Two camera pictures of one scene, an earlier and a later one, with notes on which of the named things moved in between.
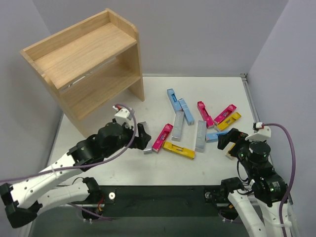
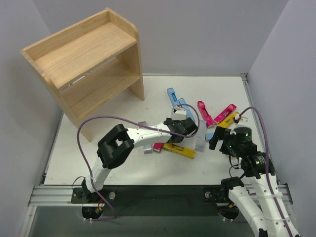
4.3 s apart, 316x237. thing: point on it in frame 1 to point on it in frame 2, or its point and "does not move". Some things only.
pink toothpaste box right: [224, 113] does not move
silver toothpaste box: [201, 136] does not move
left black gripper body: [136, 136] to [187, 124]
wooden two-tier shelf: [87, 64] does not move
